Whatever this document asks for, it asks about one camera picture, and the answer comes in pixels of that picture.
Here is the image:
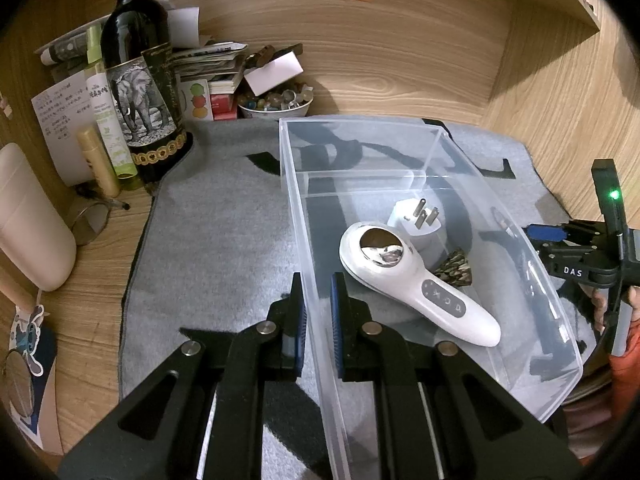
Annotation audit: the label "patterned hair clip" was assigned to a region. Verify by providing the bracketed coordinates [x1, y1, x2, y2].
[433, 249, 473, 288]

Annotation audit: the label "white power plug adapter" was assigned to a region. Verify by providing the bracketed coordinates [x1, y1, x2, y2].
[387, 198, 442, 250]

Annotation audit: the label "clear plastic storage bin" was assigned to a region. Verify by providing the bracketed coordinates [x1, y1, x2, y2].
[279, 116, 582, 479]

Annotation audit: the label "white handheld massager device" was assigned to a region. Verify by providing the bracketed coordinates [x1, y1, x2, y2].
[338, 222, 501, 348]

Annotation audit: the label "person's hand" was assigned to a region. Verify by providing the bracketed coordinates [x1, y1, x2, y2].
[579, 284, 640, 334]

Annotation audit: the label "grey mat with black letters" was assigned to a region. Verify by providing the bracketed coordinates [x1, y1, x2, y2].
[119, 116, 596, 479]

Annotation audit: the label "blue cartoon sticker card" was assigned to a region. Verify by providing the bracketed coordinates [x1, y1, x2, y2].
[1, 304, 63, 456]

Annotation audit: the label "round eyeglasses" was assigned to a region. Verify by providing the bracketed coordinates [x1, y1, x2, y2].
[65, 196, 130, 247]

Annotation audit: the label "cream insulated mug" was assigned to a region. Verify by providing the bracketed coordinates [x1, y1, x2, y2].
[1, 143, 77, 292]

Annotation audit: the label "yellow lip balm stick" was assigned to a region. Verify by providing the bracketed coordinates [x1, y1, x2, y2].
[76, 126, 120, 198]

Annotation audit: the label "white bowl of trinkets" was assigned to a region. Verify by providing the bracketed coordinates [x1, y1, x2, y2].
[235, 82, 314, 120]

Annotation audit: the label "green white tube bottle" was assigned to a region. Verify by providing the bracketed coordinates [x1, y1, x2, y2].
[85, 24, 138, 181]

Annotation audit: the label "handwritten white paper note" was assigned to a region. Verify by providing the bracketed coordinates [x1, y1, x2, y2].
[32, 72, 94, 186]

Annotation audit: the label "dark wine bottle elephant label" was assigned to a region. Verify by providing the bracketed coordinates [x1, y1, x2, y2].
[101, 0, 193, 185]

